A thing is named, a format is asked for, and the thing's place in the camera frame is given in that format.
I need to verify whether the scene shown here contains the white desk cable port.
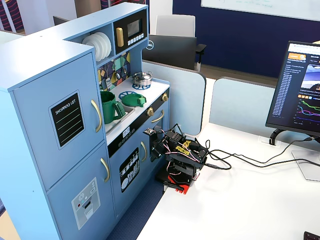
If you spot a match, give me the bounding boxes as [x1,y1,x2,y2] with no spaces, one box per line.
[258,135,281,148]

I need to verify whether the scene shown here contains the red table clamp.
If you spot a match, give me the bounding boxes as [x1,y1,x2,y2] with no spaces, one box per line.
[163,174,192,195]

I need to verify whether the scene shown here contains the light blue desk divider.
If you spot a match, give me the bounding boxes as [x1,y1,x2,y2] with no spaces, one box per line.
[209,76,277,131]
[141,60,207,136]

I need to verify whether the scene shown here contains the white toy plate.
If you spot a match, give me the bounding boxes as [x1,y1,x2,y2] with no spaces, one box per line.
[81,34,101,62]
[101,31,113,58]
[96,32,108,60]

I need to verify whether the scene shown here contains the gold microwave handle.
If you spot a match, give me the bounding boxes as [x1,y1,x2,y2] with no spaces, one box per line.
[115,27,125,48]

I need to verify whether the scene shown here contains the silver monitor stand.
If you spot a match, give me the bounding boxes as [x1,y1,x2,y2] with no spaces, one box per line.
[269,127,320,181]

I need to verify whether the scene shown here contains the green pitcher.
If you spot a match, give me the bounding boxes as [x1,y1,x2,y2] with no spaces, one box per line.
[99,90,127,125]

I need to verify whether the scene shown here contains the black cable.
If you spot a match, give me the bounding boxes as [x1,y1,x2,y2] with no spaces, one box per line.
[207,136,316,166]
[204,147,320,171]

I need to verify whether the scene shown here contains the white whiteboard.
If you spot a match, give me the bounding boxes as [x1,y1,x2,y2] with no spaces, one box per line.
[200,0,320,22]

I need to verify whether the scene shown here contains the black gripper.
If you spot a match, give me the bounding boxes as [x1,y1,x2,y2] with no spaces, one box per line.
[149,129,168,162]

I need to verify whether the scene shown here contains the gold dishwasher door handle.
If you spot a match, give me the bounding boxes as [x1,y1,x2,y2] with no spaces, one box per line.
[140,141,148,163]

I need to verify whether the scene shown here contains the blue toy kitchen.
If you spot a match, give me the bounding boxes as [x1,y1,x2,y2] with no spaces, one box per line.
[0,2,171,240]

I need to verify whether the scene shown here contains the black toy microwave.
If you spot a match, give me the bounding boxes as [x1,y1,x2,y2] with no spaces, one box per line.
[112,9,147,54]

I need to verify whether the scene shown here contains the green round lid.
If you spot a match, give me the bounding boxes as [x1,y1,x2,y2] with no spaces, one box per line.
[121,92,147,108]

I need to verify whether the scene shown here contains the metal ladle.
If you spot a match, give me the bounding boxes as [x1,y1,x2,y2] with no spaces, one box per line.
[114,58,121,80]

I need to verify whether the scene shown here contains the gold fridge door handle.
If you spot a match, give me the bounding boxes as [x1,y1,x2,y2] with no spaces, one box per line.
[90,99,103,133]

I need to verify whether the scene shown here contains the silver pot with lid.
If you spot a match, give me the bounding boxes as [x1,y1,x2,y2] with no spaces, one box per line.
[131,70,154,87]

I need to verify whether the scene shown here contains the gold oven door handle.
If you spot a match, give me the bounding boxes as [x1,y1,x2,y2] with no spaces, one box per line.
[150,109,165,124]

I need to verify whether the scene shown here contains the black Dell monitor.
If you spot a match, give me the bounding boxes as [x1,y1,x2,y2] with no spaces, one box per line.
[141,34,198,71]

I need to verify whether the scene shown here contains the grey toy sink basin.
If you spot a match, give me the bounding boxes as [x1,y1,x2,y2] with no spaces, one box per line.
[104,104,136,135]

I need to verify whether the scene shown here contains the switched-on computer monitor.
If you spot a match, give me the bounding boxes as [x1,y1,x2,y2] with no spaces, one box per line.
[265,40,320,138]

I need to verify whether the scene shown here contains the grey office chair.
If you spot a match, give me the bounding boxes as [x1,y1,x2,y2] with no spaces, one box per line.
[155,14,207,72]

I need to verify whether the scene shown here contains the metal slotted spatula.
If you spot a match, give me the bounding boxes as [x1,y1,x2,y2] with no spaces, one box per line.
[105,63,113,89]

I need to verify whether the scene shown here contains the gold freezer door handle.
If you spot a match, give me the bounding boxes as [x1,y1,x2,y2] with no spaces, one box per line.
[100,157,111,183]

